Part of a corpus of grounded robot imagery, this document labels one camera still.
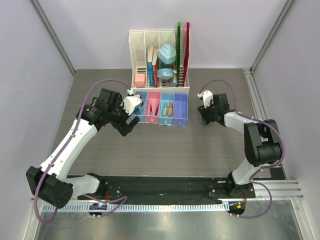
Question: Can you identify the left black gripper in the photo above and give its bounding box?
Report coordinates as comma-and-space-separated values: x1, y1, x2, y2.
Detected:
107, 96, 140, 136

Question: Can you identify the blue plastic drawer bin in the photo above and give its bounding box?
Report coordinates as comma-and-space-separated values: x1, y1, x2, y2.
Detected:
131, 91, 148, 124

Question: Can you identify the pink plastic drawer bin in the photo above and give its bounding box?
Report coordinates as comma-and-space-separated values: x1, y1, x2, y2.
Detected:
145, 91, 161, 124

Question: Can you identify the purple plastic drawer bin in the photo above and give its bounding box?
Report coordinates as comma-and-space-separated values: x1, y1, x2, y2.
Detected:
172, 93, 189, 127

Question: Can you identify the light blue drawer bin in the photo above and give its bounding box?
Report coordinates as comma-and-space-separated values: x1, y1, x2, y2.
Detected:
159, 92, 175, 126

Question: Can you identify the white desktop file organizer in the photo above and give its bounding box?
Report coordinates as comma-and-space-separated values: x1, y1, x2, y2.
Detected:
128, 29, 190, 94

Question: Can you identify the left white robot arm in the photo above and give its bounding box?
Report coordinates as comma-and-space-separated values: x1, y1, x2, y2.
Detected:
26, 88, 144, 209

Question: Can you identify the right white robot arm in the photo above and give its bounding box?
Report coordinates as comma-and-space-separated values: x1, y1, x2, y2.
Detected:
197, 90, 285, 198

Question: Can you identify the pink cube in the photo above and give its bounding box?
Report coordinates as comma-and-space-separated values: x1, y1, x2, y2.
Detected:
134, 73, 146, 88

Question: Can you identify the blue spine book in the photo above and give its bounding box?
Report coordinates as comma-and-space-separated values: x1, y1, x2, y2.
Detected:
147, 45, 155, 87

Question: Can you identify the green transparent ruler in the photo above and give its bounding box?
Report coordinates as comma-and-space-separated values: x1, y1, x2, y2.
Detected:
176, 21, 182, 76

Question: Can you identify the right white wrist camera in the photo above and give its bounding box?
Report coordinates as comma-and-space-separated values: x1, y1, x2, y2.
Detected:
197, 90, 213, 109

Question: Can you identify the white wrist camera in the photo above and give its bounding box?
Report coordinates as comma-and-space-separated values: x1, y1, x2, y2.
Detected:
122, 88, 144, 116
197, 90, 213, 109

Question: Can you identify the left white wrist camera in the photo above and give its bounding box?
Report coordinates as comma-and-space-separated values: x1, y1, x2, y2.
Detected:
122, 88, 144, 116

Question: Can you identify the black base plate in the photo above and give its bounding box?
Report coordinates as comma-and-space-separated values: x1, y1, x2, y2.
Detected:
89, 176, 256, 206

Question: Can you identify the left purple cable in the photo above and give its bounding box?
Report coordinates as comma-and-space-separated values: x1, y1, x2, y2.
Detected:
33, 78, 133, 225

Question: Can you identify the purple cable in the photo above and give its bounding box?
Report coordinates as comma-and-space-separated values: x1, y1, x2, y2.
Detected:
33, 78, 133, 225
199, 79, 287, 219

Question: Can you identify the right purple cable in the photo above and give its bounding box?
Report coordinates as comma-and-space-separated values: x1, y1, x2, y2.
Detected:
199, 79, 287, 219

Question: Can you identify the perforated metal cable tray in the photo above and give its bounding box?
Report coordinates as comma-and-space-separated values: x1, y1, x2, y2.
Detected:
42, 202, 230, 213

